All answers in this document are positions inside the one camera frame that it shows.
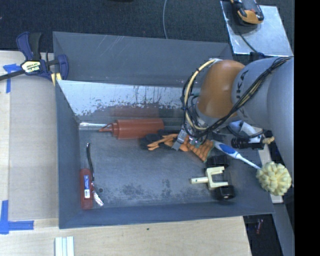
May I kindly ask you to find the orange and black glove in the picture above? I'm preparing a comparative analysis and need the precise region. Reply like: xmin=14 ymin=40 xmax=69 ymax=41
xmin=139 ymin=129 xmax=215 ymax=163

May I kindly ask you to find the red-brown squeeze bottle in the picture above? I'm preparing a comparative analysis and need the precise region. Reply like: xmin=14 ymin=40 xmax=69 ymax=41
xmin=98 ymin=118 xmax=165 ymax=140

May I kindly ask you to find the cream and black wheel toy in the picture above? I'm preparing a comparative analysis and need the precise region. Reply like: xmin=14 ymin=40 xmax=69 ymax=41
xmin=190 ymin=154 xmax=236 ymax=202

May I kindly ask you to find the grey metal bin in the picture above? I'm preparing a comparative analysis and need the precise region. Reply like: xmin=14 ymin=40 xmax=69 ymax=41
xmin=52 ymin=31 xmax=276 ymax=230

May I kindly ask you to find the blue white brush yellow head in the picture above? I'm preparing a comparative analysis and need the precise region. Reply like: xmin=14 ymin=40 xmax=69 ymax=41
xmin=212 ymin=140 xmax=293 ymax=197

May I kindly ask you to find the red utility lighter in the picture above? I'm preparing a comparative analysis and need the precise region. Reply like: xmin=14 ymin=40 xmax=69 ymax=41
xmin=79 ymin=142 xmax=105 ymax=210

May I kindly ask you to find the pale wood board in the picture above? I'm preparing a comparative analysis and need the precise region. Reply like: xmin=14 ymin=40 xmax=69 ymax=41
xmin=8 ymin=75 xmax=61 ymax=222

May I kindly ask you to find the black cylinder on white bracket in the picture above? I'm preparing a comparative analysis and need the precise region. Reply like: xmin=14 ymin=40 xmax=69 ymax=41
xmin=228 ymin=120 xmax=266 ymax=151

